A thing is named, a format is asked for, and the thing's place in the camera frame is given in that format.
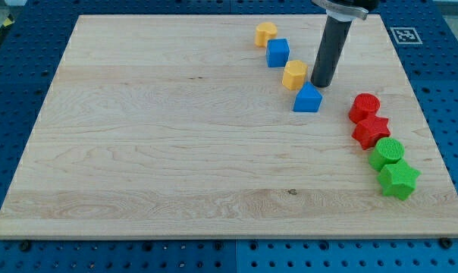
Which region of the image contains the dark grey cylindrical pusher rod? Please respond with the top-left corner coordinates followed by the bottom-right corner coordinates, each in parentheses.
top-left (310, 15), bottom-right (352, 87)

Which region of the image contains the silver metal rod mount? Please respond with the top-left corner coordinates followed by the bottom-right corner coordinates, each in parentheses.
top-left (311, 0), bottom-right (379, 21)

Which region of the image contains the blue triangle block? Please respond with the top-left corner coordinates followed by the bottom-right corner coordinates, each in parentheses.
top-left (293, 82), bottom-right (323, 112)

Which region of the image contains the yellow hexagon block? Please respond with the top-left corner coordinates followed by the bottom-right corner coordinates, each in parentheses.
top-left (281, 60), bottom-right (308, 90)

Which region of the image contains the blue cube block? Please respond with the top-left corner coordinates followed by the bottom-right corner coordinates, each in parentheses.
top-left (265, 39), bottom-right (290, 67)

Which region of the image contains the yellow heart block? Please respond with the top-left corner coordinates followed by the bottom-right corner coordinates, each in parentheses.
top-left (254, 21), bottom-right (278, 47)

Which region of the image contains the white fiducial marker tag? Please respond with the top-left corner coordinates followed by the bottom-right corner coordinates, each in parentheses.
top-left (391, 27), bottom-right (422, 45)

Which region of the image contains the red cylinder block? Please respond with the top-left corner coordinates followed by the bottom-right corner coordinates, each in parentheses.
top-left (348, 93), bottom-right (381, 124)

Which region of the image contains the red star block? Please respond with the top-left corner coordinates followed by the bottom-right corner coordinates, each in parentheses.
top-left (352, 115), bottom-right (391, 150)

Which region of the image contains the green cylinder block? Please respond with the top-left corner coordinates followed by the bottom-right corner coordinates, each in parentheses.
top-left (369, 137), bottom-right (405, 171)

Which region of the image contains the green star block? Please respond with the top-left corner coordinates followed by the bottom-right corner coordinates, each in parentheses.
top-left (377, 158), bottom-right (421, 200)

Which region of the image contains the light wooden board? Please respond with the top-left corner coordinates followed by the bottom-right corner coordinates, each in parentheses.
top-left (0, 15), bottom-right (458, 240)

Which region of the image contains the black yellow hazard tape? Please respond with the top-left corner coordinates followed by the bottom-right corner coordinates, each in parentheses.
top-left (0, 14), bottom-right (15, 45)

